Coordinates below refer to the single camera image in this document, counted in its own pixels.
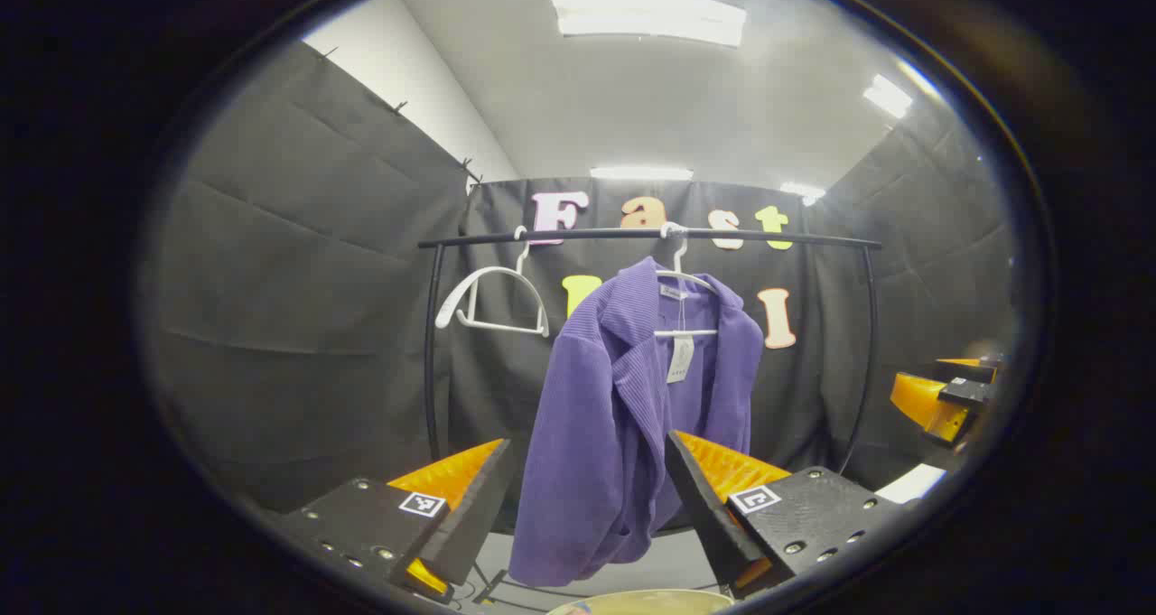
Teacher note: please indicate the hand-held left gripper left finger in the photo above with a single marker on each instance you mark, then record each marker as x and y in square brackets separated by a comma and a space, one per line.
[470, 525]

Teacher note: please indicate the small ceiling light panel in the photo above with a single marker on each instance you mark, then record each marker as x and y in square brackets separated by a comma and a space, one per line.
[641, 173]
[888, 97]

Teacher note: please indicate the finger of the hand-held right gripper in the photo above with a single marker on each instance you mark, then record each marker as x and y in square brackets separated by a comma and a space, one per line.
[971, 372]
[966, 392]

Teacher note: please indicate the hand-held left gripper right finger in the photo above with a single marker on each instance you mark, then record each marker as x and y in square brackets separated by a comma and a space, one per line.
[704, 516]

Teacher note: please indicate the large ceiling light panel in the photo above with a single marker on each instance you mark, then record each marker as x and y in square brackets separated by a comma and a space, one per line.
[646, 14]

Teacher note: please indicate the white flat board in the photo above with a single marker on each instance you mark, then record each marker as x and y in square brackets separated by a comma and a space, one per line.
[910, 483]

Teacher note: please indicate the black metal clothes rack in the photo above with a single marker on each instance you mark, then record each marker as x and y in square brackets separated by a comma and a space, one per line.
[587, 234]

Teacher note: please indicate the beige laundry hamper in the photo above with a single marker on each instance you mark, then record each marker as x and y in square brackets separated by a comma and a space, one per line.
[641, 602]

